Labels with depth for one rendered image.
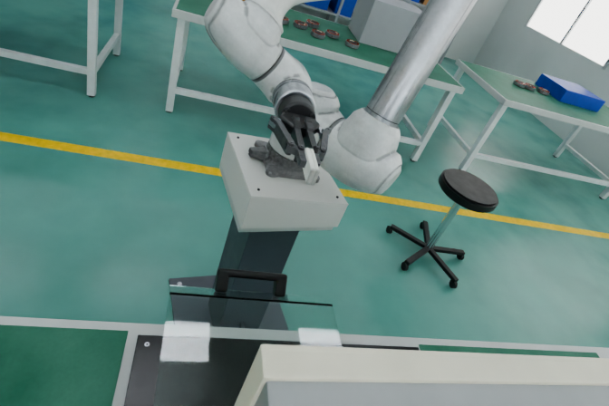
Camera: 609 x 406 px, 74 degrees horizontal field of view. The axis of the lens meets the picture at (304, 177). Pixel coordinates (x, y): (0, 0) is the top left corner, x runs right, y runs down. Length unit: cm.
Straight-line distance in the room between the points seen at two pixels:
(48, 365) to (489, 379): 76
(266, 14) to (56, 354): 76
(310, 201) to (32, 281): 125
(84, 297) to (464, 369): 172
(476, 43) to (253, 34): 768
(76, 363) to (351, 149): 76
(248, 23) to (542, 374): 74
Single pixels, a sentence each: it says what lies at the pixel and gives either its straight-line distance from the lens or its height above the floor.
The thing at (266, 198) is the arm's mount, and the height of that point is 86.
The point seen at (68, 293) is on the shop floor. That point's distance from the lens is 195.
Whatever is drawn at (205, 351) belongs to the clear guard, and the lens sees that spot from 56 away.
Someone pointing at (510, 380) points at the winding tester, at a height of 132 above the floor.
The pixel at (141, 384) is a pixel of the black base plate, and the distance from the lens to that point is 86.
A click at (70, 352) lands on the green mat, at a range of 92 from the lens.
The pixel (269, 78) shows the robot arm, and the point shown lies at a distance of 90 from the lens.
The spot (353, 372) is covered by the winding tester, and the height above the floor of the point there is 132.
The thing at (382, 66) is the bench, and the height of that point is 75.
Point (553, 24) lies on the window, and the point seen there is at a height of 118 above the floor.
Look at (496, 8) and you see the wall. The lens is 837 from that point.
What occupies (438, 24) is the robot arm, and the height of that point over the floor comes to 140.
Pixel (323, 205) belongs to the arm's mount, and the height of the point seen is 84.
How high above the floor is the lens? 154
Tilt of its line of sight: 33 degrees down
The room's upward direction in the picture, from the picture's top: 21 degrees clockwise
